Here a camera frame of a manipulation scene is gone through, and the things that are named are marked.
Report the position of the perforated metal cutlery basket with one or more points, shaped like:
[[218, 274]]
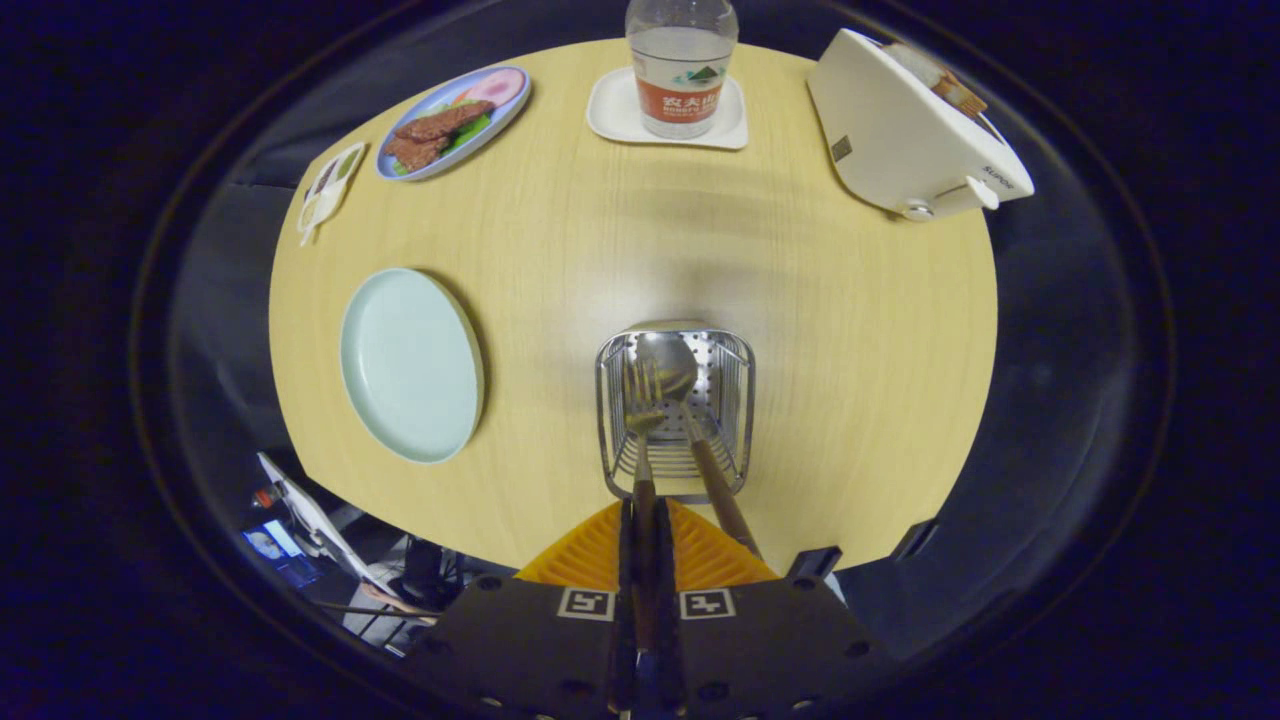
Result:
[[735, 400]]

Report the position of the brown meat slice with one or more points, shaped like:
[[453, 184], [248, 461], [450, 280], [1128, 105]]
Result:
[[445, 120], [415, 152]]

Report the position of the white square coaster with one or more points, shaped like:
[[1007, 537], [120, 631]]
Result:
[[610, 115]]

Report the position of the black table bracket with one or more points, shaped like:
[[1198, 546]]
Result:
[[815, 562], [915, 540]]

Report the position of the dark floor equipment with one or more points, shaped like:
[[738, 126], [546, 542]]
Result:
[[428, 575]]

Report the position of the black backdrop cloth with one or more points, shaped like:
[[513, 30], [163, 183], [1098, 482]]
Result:
[[1080, 400]]

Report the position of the pale green plate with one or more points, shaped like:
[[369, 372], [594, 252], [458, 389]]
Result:
[[410, 370]]

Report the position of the white flat board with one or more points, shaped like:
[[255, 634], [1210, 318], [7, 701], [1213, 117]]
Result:
[[315, 520]]

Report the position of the lit blue screen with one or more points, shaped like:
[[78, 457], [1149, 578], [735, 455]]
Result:
[[275, 545]]

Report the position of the toast bread slice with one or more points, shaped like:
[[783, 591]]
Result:
[[915, 62], [960, 95]]

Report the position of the white toaster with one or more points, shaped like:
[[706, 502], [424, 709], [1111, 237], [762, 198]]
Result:
[[900, 140]]

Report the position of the white divided sauce dish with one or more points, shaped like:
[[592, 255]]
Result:
[[325, 195]]

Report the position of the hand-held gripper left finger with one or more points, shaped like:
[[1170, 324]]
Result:
[[625, 600]]

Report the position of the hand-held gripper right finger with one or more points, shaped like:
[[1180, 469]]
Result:
[[668, 600]]

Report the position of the clear red-capped water bottle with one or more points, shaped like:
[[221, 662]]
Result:
[[680, 80]]

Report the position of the green lettuce leaf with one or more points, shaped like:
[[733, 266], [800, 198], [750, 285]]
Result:
[[470, 133]]

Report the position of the pink ham slice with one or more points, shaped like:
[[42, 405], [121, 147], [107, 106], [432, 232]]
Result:
[[497, 86]]

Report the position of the blue plate of food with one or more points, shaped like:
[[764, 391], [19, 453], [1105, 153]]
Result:
[[405, 160]]

